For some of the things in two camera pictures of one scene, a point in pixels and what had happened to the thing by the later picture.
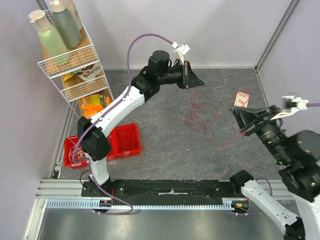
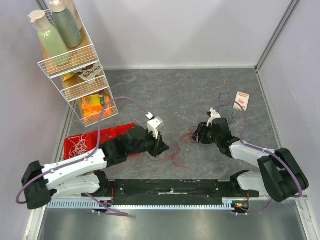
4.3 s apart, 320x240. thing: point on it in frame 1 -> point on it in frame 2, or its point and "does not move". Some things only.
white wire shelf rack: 68,57 does not move
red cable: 201,117 -> 178,147
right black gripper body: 253,124 -> 201,133
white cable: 76,153 does not move
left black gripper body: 185,74 -> 154,144
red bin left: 70,142 does not move
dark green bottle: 65,24 does not move
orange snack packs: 92,104 does not move
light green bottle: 51,41 does not move
